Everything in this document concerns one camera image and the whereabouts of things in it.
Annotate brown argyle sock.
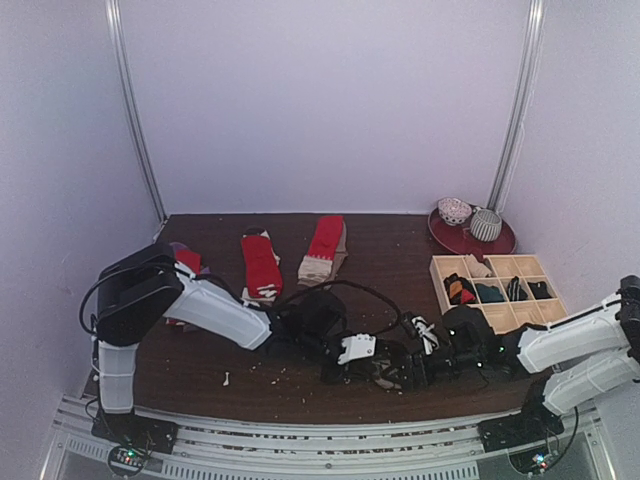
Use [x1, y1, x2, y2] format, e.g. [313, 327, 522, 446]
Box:
[348, 350, 414, 391]

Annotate rolled colourful socks in box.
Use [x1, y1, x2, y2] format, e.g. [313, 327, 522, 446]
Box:
[443, 273, 477, 306]

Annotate beige sock in box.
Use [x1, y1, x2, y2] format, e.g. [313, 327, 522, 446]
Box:
[464, 254, 493, 278]

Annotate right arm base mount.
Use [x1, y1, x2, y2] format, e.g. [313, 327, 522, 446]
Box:
[477, 404, 564, 452]

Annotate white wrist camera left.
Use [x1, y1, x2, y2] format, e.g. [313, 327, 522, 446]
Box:
[337, 333, 377, 365]

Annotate aluminium frame post left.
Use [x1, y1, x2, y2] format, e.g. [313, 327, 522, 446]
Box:
[105, 0, 168, 224]

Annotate purple striped sock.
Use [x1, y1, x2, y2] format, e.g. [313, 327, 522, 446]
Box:
[170, 242, 210, 280]

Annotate aluminium frame post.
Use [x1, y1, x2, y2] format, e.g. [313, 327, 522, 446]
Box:
[487, 0, 546, 215]
[105, 0, 168, 224]

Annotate red white sock right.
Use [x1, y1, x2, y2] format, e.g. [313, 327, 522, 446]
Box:
[297, 215, 346, 277]

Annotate aluminium frame post right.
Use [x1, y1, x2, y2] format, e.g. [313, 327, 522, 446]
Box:
[487, 0, 546, 215]

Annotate red sock far left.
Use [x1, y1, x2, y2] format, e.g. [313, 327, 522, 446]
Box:
[175, 249, 202, 274]

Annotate white patterned bowl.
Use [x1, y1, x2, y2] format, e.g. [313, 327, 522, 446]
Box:
[437, 197, 473, 226]

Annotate black striped sock in box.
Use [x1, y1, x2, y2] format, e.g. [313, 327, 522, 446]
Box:
[505, 276, 529, 302]

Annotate wooden divided organizer box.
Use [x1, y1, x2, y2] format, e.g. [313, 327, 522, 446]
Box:
[430, 255, 567, 334]

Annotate grey striped cup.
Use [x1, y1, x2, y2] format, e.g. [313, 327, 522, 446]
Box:
[469, 208, 503, 243]

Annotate red round tray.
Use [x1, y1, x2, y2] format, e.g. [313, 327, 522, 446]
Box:
[427, 208, 517, 255]

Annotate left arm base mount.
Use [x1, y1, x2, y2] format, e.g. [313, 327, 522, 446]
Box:
[91, 407, 178, 454]

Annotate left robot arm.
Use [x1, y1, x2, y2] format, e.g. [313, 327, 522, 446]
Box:
[79, 243, 379, 444]

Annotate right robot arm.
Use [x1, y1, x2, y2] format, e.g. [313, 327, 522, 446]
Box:
[387, 275, 639, 442]

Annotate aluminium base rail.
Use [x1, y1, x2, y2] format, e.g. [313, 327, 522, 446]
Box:
[36, 396, 621, 479]

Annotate red sock middle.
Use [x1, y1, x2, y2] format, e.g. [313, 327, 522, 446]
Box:
[239, 234, 285, 300]

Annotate teal rolled sock in box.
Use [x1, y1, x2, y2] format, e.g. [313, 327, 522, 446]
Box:
[474, 283, 505, 304]

